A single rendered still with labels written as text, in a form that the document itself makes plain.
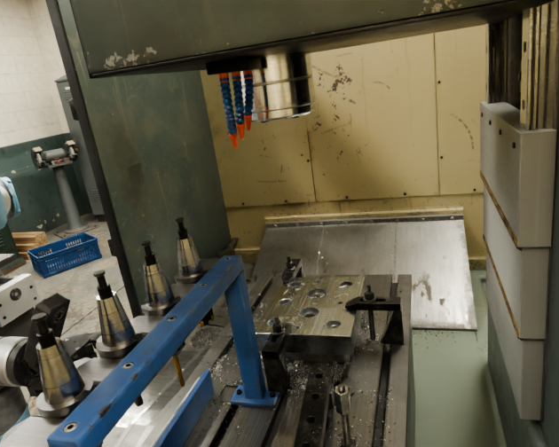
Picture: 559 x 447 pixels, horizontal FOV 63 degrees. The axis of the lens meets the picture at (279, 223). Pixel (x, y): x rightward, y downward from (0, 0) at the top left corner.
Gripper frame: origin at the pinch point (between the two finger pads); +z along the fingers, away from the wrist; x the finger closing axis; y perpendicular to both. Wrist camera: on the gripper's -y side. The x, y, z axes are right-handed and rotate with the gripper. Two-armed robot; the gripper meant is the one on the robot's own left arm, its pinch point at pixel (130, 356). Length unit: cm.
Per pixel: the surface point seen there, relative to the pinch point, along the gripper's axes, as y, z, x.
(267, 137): -6, -27, -151
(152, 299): -3.8, -1.0, -9.1
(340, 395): 18.4, 25.1, -15.9
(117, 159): -16, -53, -78
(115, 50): -40.9, -2.3, -18.5
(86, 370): -1.9, -2.4, 5.8
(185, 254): -6.2, -0.6, -20.6
